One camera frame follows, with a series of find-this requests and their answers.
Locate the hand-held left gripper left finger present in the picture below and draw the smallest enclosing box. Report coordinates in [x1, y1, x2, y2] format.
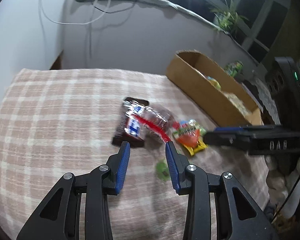
[16, 141, 131, 240]

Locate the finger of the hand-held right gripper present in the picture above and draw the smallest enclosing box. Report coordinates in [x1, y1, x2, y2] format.
[203, 129, 252, 153]
[213, 124, 282, 133]

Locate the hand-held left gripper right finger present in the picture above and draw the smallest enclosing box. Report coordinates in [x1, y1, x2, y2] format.
[165, 142, 280, 240]

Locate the large beige snack packet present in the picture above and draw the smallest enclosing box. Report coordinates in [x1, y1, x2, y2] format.
[224, 92, 250, 117]

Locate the orange-yellow snack packet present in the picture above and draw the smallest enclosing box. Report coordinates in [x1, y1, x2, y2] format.
[172, 119, 207, 157]

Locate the green-yellow candy packet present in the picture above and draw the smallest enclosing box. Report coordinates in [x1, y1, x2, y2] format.
[206, 76, 222, 90]

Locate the cardboard box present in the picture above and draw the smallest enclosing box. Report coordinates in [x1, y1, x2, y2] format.
[166, 50, 264, 128]

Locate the clear red-edged snack packet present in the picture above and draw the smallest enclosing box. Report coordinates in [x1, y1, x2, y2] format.
[134, 105, 177, 143]

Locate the person's right hand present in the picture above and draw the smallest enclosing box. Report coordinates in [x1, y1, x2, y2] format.
[264, 152, 300, 219]

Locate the small green candy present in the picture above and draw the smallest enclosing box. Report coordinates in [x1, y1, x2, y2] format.
[155, 159, 172, 180]

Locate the white lace cloth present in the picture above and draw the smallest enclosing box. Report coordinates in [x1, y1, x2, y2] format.
[250, 77, 278, 118]

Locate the dark blue-label chocolate bar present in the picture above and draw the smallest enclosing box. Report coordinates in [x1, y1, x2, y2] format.
[112, 97, 150, 147]

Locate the green printed bag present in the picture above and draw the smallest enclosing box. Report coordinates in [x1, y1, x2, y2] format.
[225, 61, 244, 78]

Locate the pink plaid tablecloth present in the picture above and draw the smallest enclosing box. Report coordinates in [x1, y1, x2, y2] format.
[0, 68, 270, 240]

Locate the white-framed window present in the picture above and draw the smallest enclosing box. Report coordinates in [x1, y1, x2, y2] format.
[165, 0, 290, 63]

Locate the potted spider plant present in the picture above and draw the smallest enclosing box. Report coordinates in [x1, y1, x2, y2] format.
[210, 0, 249, 34]

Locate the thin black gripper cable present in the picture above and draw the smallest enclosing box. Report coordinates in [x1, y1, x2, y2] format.
[270, 150, 300, 224]

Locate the long white cable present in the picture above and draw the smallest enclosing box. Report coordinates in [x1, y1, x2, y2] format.
[39, 0, 112, 25]

